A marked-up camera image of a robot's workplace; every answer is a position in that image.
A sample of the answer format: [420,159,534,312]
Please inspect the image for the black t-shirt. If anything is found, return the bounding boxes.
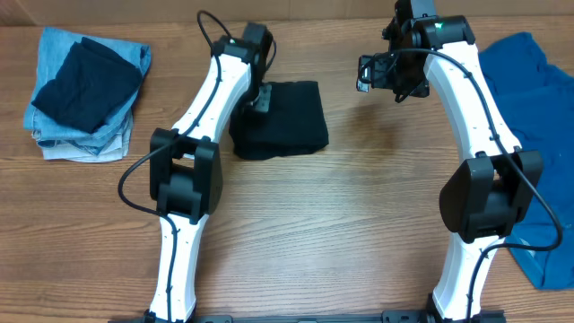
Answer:
[229,81,329,161]

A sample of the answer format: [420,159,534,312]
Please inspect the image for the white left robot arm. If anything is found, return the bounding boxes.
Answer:
[144,22,274,322]

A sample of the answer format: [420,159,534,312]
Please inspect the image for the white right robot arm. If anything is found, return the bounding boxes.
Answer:
[356,0,543,322]

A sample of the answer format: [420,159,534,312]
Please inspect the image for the blue t-shirt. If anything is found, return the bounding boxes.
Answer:
[479,32,573,290]

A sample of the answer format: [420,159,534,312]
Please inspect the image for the folded light blue jeans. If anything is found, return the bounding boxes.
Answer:
[23,27,138,162]

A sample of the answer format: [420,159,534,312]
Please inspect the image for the folded dark navy garment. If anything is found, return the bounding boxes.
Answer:
[31,37,143,134]

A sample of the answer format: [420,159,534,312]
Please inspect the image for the cardboard back panel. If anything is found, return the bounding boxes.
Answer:
[1,0,573,26]

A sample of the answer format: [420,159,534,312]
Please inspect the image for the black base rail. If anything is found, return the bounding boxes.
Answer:
[109,310,507,323]

